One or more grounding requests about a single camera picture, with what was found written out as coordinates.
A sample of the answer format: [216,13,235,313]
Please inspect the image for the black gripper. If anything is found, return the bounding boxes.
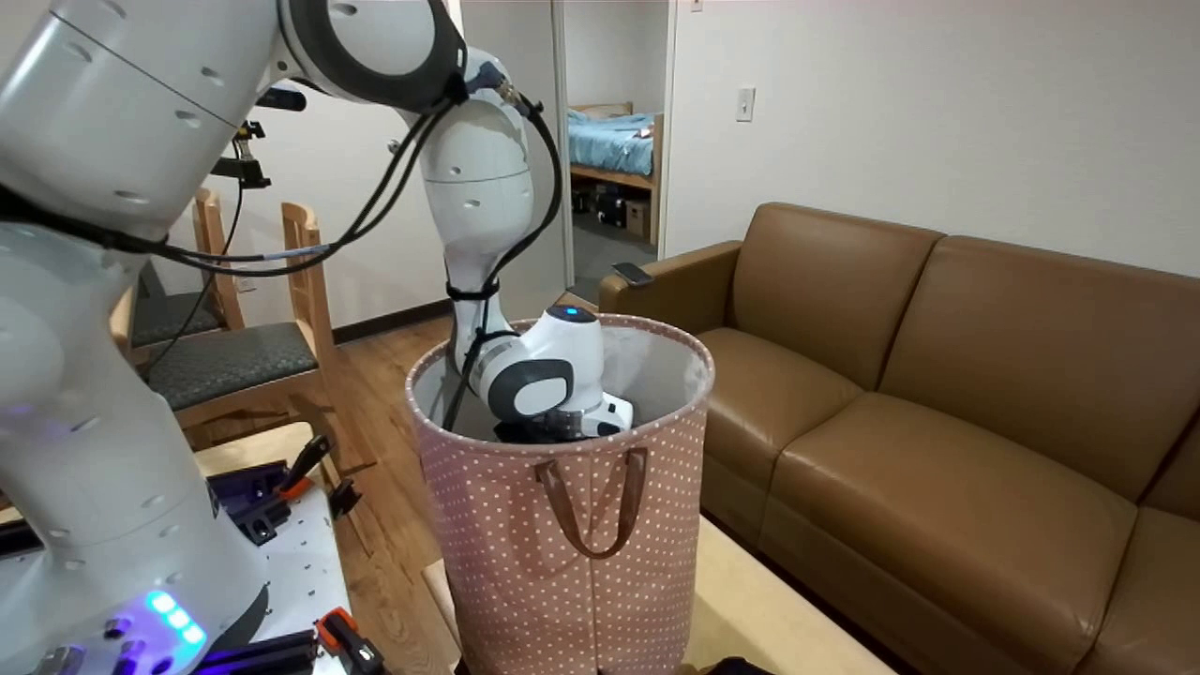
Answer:
[496,413,589,445]

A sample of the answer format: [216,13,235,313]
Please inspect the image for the pink polka dot laundry basket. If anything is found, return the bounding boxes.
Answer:
[401,313,721,675]

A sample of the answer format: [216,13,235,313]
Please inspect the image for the black orange clamp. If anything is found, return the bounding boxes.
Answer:
[312,605,386,675]
[241,431,366,548]

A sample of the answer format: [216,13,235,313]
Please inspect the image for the bed with blue bedding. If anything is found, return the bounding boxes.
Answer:
[566,103,665,246]

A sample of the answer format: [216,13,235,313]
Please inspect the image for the dark purple box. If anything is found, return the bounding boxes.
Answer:
[201,460,301,528]

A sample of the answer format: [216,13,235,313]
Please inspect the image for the wooden chair grey cushion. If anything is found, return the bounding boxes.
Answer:
[137,200,379,481]
[109,185,252,366]

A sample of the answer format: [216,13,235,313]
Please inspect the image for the brown leather sofa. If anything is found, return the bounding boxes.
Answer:
[595,200,1200,675]

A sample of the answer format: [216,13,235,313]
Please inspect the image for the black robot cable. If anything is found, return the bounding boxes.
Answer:
[136,66,566,434]

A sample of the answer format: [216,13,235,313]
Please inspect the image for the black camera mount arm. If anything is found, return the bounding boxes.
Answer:
[205,115,272,195]

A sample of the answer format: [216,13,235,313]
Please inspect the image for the black stereo camera bar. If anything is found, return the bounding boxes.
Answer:
[256,88,312,115]

